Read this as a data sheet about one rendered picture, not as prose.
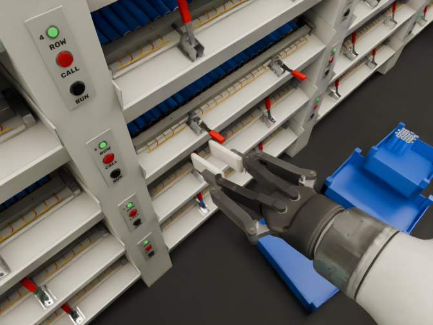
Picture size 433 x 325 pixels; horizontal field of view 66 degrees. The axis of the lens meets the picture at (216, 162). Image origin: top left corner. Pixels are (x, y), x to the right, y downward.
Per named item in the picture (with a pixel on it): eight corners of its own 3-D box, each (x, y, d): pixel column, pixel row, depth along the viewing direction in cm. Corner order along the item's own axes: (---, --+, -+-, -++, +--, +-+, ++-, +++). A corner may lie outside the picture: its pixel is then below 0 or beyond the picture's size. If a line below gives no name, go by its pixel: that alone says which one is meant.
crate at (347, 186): (424, 209, 117) (436, 198, 111) (395, 247, 109) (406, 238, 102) (350, 159, 130) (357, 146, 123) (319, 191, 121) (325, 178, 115)
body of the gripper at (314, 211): (355, 194, 39) (290, 160, 44) (310, 242, 35) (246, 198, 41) (348, 231, 44) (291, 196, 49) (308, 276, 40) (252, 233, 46)
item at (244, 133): (304, 106, 108) (325, 79, 96) (157, 226, 84) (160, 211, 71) (261, 64, 112) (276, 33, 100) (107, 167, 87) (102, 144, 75)
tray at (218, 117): (319, 57, 93) (336, 31, 85) (144, 187, 69) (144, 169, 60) (269, 10, 97) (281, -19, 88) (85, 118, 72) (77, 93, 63)
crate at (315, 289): (357, 275, 104) (366, 266, 97) (309, 315, 97) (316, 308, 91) (292, 204, 118) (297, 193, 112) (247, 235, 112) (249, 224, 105)
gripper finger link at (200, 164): (227, 185, 50) (223, 188, 50) (197, 165, 54) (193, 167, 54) (223, 171, 48) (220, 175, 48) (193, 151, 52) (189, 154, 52)
